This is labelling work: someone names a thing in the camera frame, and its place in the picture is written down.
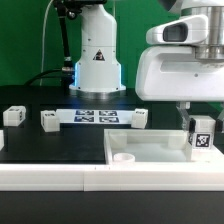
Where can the white block left edge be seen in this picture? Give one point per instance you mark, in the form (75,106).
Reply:
(1,139)

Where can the tag marker sheet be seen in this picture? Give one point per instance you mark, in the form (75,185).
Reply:
(90,116)

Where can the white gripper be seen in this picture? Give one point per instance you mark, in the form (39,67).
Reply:
(172,73)

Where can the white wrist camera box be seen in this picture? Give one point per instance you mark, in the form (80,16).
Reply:
(188,30)

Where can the white square table top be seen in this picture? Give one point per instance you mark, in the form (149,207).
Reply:
(148,146)

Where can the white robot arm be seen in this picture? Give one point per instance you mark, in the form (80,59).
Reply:
(98,73)

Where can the white fence wall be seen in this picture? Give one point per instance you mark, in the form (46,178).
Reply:
(128,177)

